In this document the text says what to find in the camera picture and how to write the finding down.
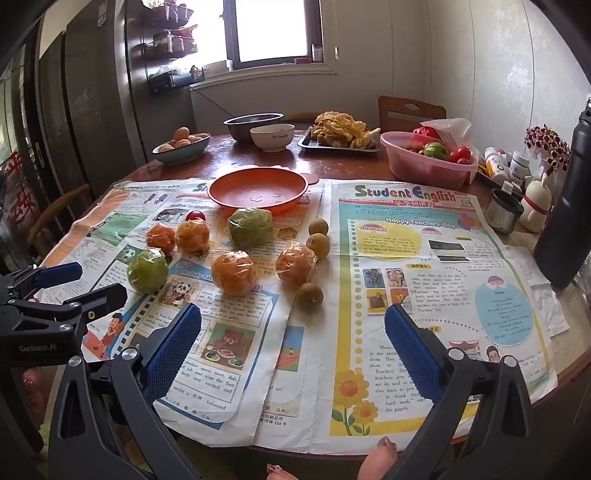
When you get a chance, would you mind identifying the brown wooden slat-back chair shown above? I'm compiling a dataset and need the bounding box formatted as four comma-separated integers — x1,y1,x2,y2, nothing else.
378,95,447,134

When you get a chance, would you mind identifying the person's right foot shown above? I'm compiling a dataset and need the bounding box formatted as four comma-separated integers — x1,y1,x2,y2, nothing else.
358,438,400,480

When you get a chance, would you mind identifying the stainless steel bowl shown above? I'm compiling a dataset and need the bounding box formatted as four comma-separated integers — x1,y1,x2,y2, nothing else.
223,113,284,143

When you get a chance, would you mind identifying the pink plastic basin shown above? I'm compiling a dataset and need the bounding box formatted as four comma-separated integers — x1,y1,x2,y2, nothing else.
379,131,479,188

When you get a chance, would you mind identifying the red and white flower ornament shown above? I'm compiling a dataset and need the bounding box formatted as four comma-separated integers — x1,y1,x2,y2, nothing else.
525,124,574,174

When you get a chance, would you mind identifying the black water bottle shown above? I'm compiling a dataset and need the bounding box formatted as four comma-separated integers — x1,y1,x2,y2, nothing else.
533,98,591,291

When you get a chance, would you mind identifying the metal baking tray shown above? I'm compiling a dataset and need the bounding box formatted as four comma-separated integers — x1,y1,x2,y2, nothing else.
297,127,382,153

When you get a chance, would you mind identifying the grey refrigerator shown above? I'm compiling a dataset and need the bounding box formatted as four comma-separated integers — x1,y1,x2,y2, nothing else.
37,0,153,195

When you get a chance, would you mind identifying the stainless steel cup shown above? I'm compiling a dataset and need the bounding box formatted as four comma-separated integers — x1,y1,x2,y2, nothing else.
485,188,525,235

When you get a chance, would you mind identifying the heap of fried dough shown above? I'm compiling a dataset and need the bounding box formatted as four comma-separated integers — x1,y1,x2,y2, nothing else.
310,111,382,149

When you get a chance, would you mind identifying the black wall rack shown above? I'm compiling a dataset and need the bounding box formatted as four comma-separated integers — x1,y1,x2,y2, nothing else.
134,0,206,95

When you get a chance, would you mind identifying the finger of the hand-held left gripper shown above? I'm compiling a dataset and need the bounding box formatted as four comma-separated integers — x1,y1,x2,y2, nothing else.
62,282,128,320
0,261,83,303

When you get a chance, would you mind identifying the orange-label medicine bottle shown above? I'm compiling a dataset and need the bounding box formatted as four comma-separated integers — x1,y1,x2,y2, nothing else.
485,154,511,185

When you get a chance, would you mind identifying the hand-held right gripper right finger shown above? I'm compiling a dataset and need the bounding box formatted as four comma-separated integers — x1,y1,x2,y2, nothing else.
383,304,539,480

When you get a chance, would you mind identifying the white paper towel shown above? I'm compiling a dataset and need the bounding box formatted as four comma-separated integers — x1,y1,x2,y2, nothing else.
503,244,571,336

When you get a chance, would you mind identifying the white ceramic bowl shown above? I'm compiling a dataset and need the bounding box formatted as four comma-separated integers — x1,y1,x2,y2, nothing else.
250,124,295,153

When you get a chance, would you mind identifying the pile of brown eggs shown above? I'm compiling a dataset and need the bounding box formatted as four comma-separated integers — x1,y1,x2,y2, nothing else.
157,127,209,153

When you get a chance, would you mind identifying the orange plastic plate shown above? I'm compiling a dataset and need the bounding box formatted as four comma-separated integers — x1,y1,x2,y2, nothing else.
207,167,320,214

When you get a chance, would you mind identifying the teal egg bowl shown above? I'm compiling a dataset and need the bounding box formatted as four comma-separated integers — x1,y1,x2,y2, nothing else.
152,133,212,165

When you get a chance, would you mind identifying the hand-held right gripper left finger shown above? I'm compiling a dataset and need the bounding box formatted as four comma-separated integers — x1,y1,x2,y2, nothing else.
48,302,204,480

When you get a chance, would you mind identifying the colourful children's newspaper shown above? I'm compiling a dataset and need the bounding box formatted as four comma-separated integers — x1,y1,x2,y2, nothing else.
178,176,335,446
39,181,296,423

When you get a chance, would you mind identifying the pile of cherry tomatoes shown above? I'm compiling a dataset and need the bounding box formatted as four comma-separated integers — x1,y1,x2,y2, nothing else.
402,141,476,166

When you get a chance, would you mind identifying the yellow-bordered children's newspaper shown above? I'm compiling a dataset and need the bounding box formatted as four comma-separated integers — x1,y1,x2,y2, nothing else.
308,179,560,455

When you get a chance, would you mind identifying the white rabbit figurine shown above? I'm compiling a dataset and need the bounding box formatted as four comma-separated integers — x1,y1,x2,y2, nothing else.
519,173,552,234

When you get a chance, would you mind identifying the plastic-wrapped green citrus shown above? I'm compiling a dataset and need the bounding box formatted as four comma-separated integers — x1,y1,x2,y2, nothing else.
226,208,274,248
126,248,169,295

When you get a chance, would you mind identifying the green-label medicine bottle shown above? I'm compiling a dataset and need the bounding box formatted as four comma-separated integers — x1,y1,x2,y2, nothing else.
508,151,532,183

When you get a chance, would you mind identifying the window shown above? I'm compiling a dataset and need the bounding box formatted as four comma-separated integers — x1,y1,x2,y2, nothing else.
223,0,324,71

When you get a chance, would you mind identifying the plastic-wrapped orange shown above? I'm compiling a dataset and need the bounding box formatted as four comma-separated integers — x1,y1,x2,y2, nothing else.
211,250,256,296
146,223,177,256
275,241,318,288
175,219,211,254

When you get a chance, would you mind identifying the red and white plastic bag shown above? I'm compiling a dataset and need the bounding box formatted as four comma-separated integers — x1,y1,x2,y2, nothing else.
412,118,481,160

